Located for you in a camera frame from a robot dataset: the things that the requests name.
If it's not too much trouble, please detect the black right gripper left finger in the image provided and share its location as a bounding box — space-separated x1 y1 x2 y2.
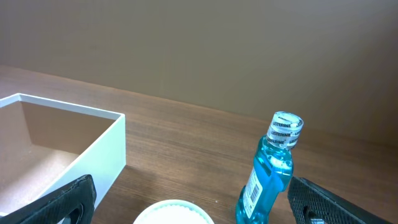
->
1 174 96 224

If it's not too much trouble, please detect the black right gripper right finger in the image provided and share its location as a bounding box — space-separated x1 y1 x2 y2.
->
288 177 391 224

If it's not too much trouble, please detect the blue mouthwash bottle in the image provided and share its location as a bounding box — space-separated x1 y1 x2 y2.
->
235 111 303 223

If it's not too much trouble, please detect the white round cotton swab jar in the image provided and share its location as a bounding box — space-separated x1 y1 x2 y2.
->
133 200 214 224

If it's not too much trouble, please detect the white cardboard box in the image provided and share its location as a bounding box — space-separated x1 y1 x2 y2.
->
1 93 126 215

